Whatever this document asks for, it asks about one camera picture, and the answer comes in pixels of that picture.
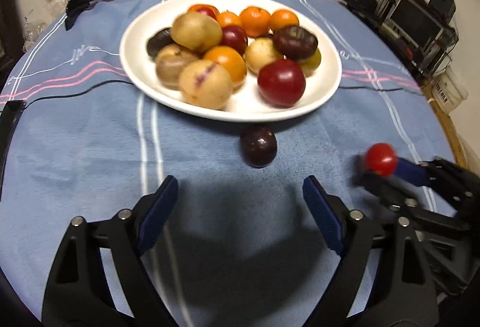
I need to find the striped pale melon back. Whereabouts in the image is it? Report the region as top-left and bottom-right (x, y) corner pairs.
(178, 59), (233, 110)

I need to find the pale yellow melon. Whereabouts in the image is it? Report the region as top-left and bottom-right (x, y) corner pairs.
(245, 37), (284, 75)

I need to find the small red cherry tomato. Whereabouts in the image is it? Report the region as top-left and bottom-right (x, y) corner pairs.
(198, 5), (220, 19)

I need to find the black speaker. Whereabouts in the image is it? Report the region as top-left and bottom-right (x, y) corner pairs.
(429, 0), (456, 23)

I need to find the oval orange tomato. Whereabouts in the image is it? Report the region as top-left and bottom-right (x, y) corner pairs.
(202, 45), (247, 88)

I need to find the large dark purple fruit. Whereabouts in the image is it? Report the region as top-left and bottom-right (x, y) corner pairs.
(145, 28), (173, 59)

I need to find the cardboard box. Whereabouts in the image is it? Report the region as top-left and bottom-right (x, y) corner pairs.
(422, 84), (470, 170)

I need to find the black metal desk rack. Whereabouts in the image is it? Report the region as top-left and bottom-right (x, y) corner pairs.
(339, 0), (459, 86)

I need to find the white plastic bucket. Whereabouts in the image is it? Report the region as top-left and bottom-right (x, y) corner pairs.
(432, 66), (469, 114)

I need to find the large golden round melon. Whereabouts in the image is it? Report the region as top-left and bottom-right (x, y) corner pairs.
(170, 12), (223, 54)

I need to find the dark purple tomato back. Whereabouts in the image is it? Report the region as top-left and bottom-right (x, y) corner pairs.
(240, 125), (278, 168)

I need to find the white oval plate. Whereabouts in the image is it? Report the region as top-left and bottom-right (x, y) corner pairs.
(120, 0), (343, 122)

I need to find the blue striped tablecloth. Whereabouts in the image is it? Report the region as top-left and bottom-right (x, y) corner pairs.
(1, 0), (452, 326)

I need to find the large yellow orange tomato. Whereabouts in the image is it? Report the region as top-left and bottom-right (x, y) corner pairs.
(298, 49), (321, 77)

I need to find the large red tomato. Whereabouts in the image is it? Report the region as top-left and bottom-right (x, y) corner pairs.
(257, 59), (306, 108)
(220, 25), (248, 56)

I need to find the orange tomato back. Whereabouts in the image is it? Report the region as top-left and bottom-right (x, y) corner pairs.
(268, 9), (299, 32)

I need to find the red tomato back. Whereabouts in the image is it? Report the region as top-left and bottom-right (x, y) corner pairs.
(364, 143), (399, 177)

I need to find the computer monitor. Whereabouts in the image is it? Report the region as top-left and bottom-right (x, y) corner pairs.
(385, 0), (443, 51)

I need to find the large orange tangerine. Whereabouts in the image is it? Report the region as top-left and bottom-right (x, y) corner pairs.
(239, 5), (271, 38)

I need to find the dark maroon ribbed fruit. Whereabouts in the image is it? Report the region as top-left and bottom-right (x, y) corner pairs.
(272, 25), (318, 61)

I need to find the black smartphone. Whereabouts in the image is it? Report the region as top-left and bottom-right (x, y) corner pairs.
(0, 100), (26, 195)

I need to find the tan melon with stem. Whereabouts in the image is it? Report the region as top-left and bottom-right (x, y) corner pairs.
(154, 43), (199, 88)

